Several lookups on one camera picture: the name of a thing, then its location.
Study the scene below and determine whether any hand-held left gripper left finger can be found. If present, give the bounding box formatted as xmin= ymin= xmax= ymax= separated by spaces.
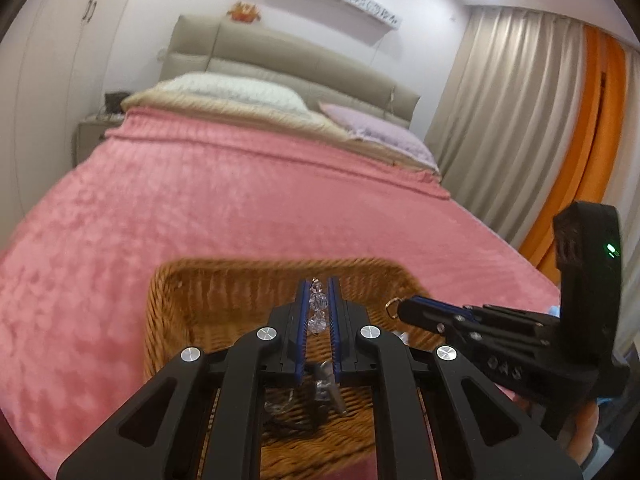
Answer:
xmin=56 ymin=276 xmax=308 ymax=480

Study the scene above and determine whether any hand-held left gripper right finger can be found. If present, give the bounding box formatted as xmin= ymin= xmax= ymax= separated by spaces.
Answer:
xmin=327 ymin=276 xmax=586 ymax=480

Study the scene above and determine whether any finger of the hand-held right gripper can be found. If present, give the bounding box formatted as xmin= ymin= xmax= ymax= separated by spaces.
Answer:
xmin=407 ymin=296 xmax=543 ymax=335
xmin=398 ymin=305 xmax=531 ymax=392

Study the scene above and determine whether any crystal bead keychain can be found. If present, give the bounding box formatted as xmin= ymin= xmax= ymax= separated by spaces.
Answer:
xmin=306 ymin=276 xmax=351 ymax=417

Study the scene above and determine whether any brown wicker basket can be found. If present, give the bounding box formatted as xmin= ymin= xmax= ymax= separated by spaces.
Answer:
xmin=144 ymin=257 xmax=433 ymax=480

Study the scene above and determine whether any person's right hand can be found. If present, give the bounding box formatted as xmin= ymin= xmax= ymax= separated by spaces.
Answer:
xmin=565 ymin=400 xmax=604 ymax=467

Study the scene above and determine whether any orange curtain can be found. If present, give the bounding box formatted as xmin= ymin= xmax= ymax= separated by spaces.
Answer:
xmin=517 ymin=25 xmax=640 ymax=281

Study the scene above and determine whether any purple pillow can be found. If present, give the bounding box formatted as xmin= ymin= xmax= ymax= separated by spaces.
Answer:
xmin=318 ymin=102 xmax=441 ymax=172

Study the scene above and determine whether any beige curtain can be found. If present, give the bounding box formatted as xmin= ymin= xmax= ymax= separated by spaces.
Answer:
xmin=425 ymin=6 xmax=588 ymax=252

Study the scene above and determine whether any beige quilt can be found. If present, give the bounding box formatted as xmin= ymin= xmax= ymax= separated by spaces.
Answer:
xmin=121 ymin=85 xmax=441 ymax=175

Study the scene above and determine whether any white patterned pillow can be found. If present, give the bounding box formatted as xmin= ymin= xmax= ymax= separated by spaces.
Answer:
xmin=160 ymin=72 xmax=311 ymax=116

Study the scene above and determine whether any beige padded headboard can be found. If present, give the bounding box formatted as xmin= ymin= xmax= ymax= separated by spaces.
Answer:
xmin=159 ymin=14 xmax=422 ymax=128

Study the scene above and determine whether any grey nightstand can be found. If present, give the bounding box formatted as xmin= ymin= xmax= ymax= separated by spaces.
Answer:
xmin=75 ymin=115 xmax=126 ymax=167

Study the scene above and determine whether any orange plush toy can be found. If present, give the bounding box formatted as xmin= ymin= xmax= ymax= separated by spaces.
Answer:
xmin=227 ymin=1 xmax=262 ymax=24

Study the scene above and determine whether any white wardrobe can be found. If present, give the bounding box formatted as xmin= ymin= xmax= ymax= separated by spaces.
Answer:
xmin=0 ymin=0 xmax=151 ymax=241

